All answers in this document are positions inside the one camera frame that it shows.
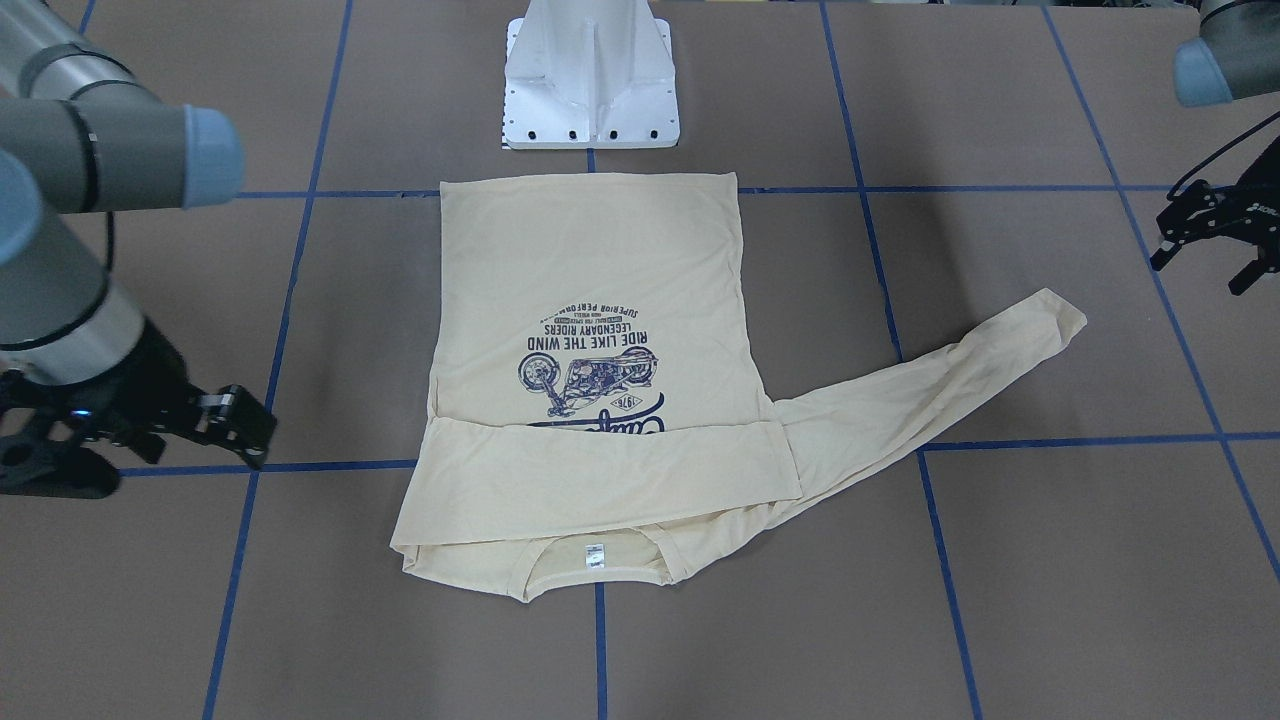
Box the cream long-sleeve graphic t-shirt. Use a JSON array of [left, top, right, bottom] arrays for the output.
[[389, 173, 1087, 603]]

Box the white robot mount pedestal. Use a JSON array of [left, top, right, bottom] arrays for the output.
[[502, 1, 682, 151]]

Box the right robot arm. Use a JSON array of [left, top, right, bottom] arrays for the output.
[[3, 1, 276, 482]]

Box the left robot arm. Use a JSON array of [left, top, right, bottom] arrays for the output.
[[1172, 1, 1279, 108]]

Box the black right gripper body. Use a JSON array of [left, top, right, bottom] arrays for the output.
[[3, 322, 196, 466]]

